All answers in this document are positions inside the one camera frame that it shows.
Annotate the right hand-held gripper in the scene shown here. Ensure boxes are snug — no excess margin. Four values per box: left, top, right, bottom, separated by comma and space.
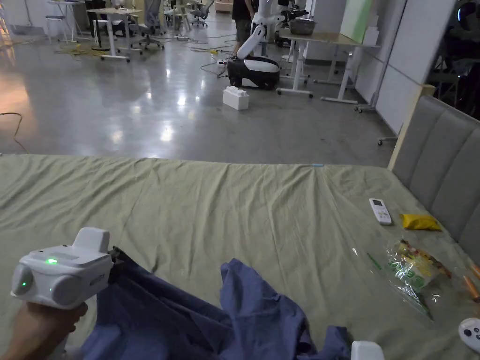
351, 340, 385, 360

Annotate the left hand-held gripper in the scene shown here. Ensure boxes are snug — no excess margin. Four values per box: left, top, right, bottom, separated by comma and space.
10, 227, 132, 310

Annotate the dark blue shirt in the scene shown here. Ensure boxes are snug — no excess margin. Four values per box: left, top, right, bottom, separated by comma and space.
63, 246, 351, 360

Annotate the person's left hand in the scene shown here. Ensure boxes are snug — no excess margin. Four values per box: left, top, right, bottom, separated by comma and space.
0, 300, 89, 360

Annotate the clear plastic snack bag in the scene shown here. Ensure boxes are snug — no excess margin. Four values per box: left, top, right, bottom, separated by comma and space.
365, 239, 452, 321

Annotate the white hand controller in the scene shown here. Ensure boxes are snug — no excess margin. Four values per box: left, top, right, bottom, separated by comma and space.
458, 317, 480, 351

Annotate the bed with pale green sheet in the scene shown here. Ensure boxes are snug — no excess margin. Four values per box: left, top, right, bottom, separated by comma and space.
0, 153, 480, 360

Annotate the yellow snack packet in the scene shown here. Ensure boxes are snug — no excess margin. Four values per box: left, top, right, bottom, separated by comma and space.
399, 213, 443, 232

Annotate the white remote control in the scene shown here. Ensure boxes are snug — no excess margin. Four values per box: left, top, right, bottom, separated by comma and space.
369, 198, 393, 226

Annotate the white foam block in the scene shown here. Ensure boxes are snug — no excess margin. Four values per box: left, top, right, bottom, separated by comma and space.
223, 86, 250, 111

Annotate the grey padded headboard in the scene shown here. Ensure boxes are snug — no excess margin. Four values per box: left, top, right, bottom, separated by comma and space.
391, 94, 480, 255

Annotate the wooden desk with white legs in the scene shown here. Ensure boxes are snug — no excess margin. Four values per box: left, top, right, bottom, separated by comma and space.
277, 18, 381, 105
87, 7, 144, 63

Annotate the grey office chair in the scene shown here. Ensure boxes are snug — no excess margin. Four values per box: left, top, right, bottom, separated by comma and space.
132, 0, 165, 51
189, 0, 215, 28

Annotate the white and black robot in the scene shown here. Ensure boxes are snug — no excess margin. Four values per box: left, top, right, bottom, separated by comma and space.
227, 0, 280, 90

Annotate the white folding table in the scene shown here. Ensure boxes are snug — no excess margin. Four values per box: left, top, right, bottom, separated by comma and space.
45, 0, 88, 43

